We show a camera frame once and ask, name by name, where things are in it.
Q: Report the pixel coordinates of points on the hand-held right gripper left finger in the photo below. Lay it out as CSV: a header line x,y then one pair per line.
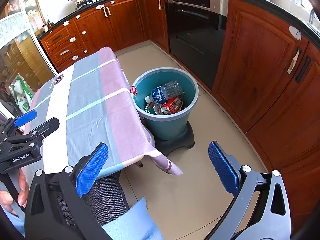
x,y
91,170

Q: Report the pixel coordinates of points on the person's grey trousers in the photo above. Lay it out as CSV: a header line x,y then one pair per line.
x,y
105,200

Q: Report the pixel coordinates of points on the built-in oven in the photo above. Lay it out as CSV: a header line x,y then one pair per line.
x,y
195,42

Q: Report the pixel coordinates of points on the black plastic stool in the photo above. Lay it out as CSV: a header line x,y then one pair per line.
x,y
180,142

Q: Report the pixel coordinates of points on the wooden kitchen cabinets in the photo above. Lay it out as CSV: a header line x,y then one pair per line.
x,y
120,22

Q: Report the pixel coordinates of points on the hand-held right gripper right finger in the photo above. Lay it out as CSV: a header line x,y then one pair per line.
x,y
222,167

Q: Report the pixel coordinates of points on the blue label plastic bottle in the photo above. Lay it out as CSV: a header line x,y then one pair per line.
x,y
162,92

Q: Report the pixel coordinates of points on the teal plastic bin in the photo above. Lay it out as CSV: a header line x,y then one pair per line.
x,y
165,127

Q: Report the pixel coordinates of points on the light blue garment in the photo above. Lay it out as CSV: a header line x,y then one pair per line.
x,y
135,222

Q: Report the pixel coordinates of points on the glass sliding door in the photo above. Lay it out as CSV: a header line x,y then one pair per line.
x,y
25,55

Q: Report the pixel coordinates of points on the glass display cabinet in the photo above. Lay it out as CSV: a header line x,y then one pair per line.
x,y
32,10

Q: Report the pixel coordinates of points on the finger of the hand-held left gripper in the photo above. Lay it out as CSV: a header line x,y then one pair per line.
x,y
47,126
25,117

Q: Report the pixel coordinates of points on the red soda can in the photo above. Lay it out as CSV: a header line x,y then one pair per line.
x,y
171,106

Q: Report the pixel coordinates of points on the person's left hand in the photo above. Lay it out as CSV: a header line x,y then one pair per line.
x,y
23,192

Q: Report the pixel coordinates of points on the green white plastic bag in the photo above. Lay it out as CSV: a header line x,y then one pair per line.
x,y
22,95

